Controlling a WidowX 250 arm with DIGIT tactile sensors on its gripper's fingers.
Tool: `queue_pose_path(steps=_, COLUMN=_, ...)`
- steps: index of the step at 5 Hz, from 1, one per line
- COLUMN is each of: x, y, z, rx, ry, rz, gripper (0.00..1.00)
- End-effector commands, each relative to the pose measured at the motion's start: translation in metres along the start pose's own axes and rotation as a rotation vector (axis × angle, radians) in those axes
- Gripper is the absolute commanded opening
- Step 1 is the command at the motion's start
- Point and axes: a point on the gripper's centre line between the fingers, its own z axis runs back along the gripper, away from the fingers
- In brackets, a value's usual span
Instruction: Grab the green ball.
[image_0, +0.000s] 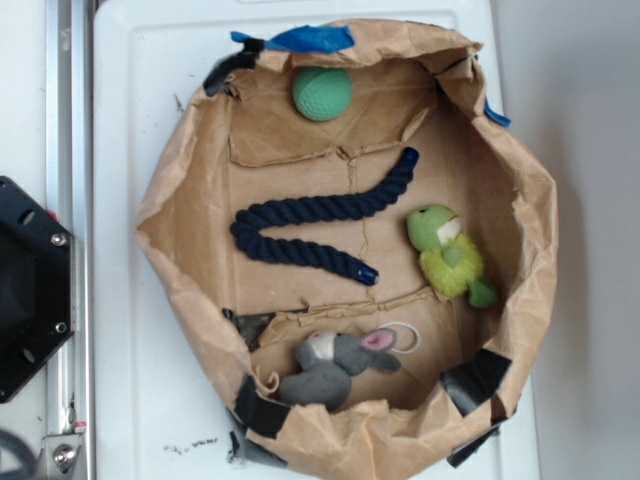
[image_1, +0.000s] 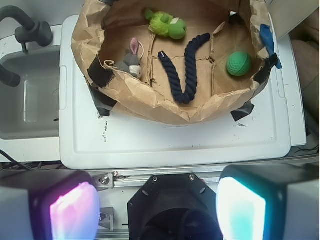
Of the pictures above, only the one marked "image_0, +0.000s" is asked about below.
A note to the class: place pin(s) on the green dimpled rubber ball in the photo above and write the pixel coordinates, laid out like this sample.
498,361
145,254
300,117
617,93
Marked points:
321,94

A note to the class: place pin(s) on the brown paper-lined box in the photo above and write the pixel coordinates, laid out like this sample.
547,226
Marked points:
414,85

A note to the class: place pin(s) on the grey plush bunny toy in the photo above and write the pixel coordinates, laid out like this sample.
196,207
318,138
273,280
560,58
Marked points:
329,360

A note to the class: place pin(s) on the green plush bird toy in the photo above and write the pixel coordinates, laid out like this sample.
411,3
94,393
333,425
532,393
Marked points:
449,259

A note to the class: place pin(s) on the white plastic board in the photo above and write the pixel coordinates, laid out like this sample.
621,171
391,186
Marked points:
156,414

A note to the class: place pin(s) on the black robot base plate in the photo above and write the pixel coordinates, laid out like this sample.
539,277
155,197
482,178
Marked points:
36,287

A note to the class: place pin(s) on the aluminium frame rail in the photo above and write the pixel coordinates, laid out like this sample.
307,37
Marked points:
70,439

